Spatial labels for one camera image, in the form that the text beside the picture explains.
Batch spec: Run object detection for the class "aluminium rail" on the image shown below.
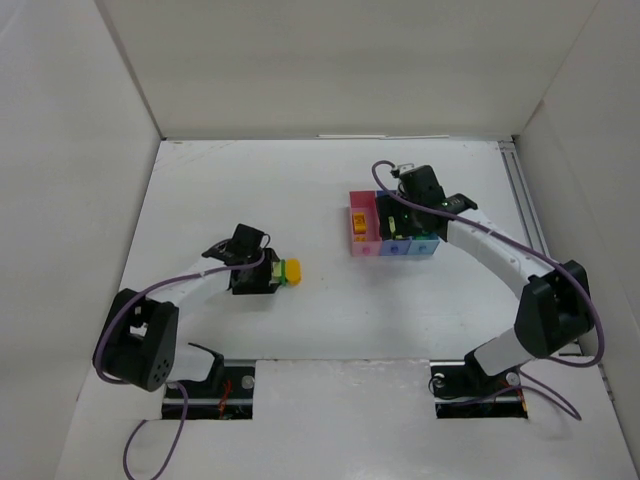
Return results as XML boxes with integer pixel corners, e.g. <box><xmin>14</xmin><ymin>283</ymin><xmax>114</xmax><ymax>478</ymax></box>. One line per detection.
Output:
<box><xmin>497</xmin><ymin>140</ymin><xmax>581</xmax><ymax>357</ymax></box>

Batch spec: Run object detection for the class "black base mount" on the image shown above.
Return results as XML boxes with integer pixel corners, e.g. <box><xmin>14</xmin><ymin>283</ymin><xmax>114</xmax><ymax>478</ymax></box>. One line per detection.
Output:
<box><xmin>428</xmin><ymin>355</ymin><xmax>528</xmax><ymax>419</ymax></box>
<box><xmin>161</xmin><ymin>343</ymin><xmax>256</xmax><ymax>420</ymax></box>

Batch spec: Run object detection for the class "purple cable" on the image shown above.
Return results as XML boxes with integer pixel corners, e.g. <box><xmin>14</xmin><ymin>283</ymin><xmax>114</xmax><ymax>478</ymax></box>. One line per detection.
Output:
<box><xmin>92</xmin><ymin>234</ymin><xmax>274</xmax><ymax>480</ymax></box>
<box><xmin>370</xmin><ymin>159</ymin><xmax>606</xmax><ymax>420</ymax></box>

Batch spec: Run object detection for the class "light blue plastic bin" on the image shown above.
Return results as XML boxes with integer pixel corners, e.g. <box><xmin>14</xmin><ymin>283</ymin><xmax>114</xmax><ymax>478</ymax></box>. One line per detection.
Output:
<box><xmin>407</xmin><ymin>233</ymin><xmax>440</xmax><ymax>256</ymax></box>

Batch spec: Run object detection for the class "pink plastic bin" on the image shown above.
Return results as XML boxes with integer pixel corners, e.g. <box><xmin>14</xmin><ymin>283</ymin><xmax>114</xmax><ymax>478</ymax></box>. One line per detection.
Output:
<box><xmin>348</xmin><ymin>190</ymin><xmax>382</xmax><ymax>257</ymax></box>

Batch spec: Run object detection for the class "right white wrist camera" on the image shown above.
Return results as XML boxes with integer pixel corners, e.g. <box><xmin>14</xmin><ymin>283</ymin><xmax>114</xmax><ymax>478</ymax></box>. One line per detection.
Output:
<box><xmin>391</xmin><ymin>163</ymin><xmax>415</xmax><ymax>178</ymax></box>

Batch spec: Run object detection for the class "small dark green lego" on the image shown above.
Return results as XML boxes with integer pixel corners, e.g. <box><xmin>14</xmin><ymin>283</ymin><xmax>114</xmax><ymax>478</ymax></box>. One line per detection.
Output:
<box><xmin>279</xmin><ymin>259</ymin><xmax>287</xmax><ymax>286</ymax></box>

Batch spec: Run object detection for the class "purple plastic bin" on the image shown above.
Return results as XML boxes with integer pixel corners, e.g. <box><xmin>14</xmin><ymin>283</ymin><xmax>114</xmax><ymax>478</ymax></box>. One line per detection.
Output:
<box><xmin>376</xmin><ymin>190</ymin><xmax>411</xmax><ymax>256</ymax></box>

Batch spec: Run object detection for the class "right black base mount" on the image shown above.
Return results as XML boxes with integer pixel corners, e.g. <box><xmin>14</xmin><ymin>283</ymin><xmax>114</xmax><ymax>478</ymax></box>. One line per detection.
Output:
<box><xmin>428</xmin><ymin>355</ymin><xmax>528</xmax><ymax>419</ymax></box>

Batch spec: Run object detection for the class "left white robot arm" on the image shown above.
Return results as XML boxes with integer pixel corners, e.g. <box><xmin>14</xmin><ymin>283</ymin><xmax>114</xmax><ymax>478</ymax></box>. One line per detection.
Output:
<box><xmin>92</xmin><ymin>224</ymin><xmax>279</xmax><ymax>392</ymax></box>

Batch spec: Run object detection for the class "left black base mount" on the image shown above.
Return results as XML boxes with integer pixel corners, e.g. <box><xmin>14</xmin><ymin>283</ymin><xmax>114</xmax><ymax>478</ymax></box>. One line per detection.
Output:
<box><xmin>161</xmin><ymin>343</ymin><xmax>256</xmax><ymax>420</ymax></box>

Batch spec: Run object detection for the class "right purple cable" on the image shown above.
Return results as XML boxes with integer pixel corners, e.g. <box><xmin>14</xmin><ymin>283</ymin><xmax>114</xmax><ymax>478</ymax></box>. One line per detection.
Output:
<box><xmin>370</xmin><ymin>159</ymin><xmax>606</xmax><ymax>420</ymax></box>

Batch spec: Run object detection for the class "orange striped lego brick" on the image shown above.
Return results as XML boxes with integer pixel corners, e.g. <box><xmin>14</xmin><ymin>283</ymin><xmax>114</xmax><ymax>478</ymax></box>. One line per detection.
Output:
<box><xmin>352</xmin><ymin>212</ymin><xmax>368</xmax><ymax>235</ymax></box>

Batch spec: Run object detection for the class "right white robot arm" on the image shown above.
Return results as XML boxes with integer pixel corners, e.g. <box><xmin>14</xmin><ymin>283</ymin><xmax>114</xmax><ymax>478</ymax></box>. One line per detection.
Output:
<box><xmin>371</xmin><ymin>161</ymin><xmax>602</xmax><ymax>387</ymax></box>

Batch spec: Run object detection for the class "orange rounded lego brick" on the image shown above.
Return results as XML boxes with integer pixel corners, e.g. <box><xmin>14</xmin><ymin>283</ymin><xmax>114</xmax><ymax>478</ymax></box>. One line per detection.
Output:
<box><xmin>285</xmin><ymin>258</ymin><xmax>302</xmax><ymax>286</ymax></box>

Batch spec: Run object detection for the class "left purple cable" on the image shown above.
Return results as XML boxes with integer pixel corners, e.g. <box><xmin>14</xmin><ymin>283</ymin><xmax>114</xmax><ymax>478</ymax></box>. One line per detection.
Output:
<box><xmin>92</xmin><ymin>234</ymin><xmax>274</xmax><ymax>480</ymax></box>

